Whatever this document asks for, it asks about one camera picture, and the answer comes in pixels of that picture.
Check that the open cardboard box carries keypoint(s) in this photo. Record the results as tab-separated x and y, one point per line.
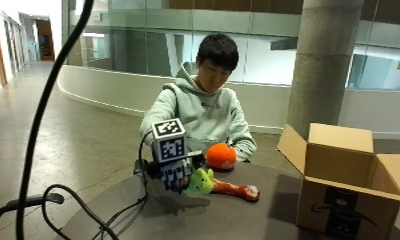
341	186

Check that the white marker cube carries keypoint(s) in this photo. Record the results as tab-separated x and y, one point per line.
168	143

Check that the green soft toy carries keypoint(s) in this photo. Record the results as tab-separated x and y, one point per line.
200	181

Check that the orange ball soft toy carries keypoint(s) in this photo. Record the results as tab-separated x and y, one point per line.
222	155

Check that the glass balustrade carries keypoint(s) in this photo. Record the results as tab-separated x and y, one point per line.
164	50

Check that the grey concrete pillar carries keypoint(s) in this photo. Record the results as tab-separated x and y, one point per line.
324	66

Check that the the person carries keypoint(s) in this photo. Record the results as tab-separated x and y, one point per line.
204	110

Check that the orange carrot soft toy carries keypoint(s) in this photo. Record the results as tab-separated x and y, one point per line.
235	190

